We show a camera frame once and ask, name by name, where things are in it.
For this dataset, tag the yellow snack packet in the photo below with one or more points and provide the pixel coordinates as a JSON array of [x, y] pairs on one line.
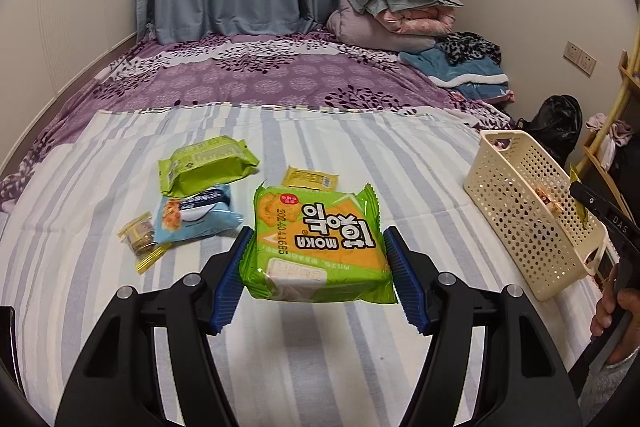
[[581, 213], [307, 179]]

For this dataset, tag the black backpack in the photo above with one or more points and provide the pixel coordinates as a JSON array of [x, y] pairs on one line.
[[555, 122]]

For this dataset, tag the leopard print cloth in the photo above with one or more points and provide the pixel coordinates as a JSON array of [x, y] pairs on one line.
[[465, 47]]

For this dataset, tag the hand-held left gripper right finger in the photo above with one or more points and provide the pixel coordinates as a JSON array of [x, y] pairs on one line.
[[406, 282]]

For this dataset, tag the light blue snack packet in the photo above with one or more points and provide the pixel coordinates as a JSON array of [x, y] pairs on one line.
[[195, 219]]

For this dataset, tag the pink floral folded quilt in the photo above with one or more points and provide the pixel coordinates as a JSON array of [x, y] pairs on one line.
[[415, 22]]

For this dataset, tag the pink cloth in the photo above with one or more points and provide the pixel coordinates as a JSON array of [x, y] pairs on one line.
[[617, 129]]

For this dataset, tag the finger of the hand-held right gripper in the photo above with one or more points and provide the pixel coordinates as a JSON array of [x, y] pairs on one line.
[[591, 202]]

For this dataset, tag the small clear snack packet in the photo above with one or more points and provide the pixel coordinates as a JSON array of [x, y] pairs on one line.
[[140, 239]]

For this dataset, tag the green seaweed packet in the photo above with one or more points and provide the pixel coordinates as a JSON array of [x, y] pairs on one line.
[[210, 169]]

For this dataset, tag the purple floral bedsheet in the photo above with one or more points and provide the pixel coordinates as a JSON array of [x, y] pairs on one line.
[[250, 77]]

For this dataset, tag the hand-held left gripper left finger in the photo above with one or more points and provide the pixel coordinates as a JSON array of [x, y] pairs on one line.
[[232, 279]]

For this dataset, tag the mauve folded quilt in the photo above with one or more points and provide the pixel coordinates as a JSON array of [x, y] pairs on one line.
[[350, 27]]

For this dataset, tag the blue fleece blanket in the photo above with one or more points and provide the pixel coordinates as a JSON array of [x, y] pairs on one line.
[[450, 74]]

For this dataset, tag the green orange cracker packet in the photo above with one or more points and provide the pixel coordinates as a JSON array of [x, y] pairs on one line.
[[315, 232]]

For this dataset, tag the person's right hand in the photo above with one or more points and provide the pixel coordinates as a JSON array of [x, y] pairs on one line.
[[602, 312]]

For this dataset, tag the wooden shelf rack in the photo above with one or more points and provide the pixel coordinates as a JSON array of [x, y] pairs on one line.
[[595, 150]]

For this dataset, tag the person's right forearm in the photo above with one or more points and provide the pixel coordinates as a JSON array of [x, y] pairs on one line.
[[615, 389]]

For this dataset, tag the white grey striped sheet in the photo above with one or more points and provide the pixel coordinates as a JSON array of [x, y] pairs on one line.
[[310, 357]]

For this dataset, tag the cream perforated plastic basket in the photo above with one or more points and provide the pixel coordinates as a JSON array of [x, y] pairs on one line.
[[525, 207]]

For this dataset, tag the beige wall socket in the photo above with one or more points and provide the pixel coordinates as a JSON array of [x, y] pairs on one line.
[[572, 53], [587, 63]]

